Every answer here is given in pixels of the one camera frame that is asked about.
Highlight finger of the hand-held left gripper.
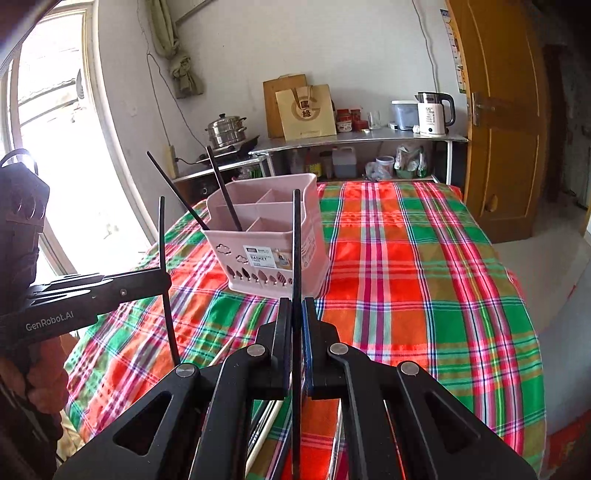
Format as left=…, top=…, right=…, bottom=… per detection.
left=28, top=271, right=172, bottom=308

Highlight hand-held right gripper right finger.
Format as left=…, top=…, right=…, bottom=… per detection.
left=302, top=298, right=539, bottom=480

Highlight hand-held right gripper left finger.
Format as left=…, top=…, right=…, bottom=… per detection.
left=53, top=298, right=296, bottom=480

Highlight black chopstick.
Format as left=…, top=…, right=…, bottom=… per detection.
left=205, top=146, right=244, bottom=233
left=158, top=196, right=182, bottom=367
left=147, top=151, right=211, bottom=230
left=291, top=188, right=304, bottom=480

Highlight pink utensil basket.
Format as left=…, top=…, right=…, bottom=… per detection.
left=203, top=173, right=332, bottom=298

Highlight person's left hand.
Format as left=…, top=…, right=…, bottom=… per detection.
left=0, top=335, right=71, bottom=444

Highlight window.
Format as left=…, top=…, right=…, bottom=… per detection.
left=0, top=9, right=155, bottom=278

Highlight metal stove stand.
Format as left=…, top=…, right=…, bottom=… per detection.
left=173, top=154, right=269, bottom=205

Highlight plaid tablecloth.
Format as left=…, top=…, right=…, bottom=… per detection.
left=62, top=180, right=548, bottom=480

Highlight black induction cooker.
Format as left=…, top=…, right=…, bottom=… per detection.
left=196, top=135, right=262, bottom=166

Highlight steel steamer pot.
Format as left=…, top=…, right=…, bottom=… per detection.
left=204, top=113, right=249, bottom=149

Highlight grey plastic jug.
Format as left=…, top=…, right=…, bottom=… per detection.
left=332, top=147, right=358, bottom=180

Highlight metal shelf table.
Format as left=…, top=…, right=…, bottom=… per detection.
left=249, top=127, right=469, bottom=185

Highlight beige hanging cloth bag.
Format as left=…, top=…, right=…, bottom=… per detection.
left=148, top=0, right=206, bottom=99

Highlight filled plastic bag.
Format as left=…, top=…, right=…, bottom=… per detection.
left=394, top=144, right=428, bottom=180

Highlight wooden cutting board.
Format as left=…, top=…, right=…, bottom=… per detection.
left=263, top=74, right=308, bottom=139

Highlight tan paper bag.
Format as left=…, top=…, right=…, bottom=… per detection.
left=276, top=84, right=338, bottom=141

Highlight blue white plastic container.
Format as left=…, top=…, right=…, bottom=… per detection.
left=392, top=100, right=420, bottom=131

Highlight white electric kettle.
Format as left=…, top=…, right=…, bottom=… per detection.
left=414, top=91, right=457, bottom=138

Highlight wooden door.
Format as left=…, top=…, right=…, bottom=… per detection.
left=445, top=0, right=551, bottom=244

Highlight thin wall cable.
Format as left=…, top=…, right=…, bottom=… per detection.
left=411, top=0, right=440, bottom=95

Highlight wall poster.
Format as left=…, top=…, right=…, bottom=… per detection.
left=443, top=9, right=468, bottom=95

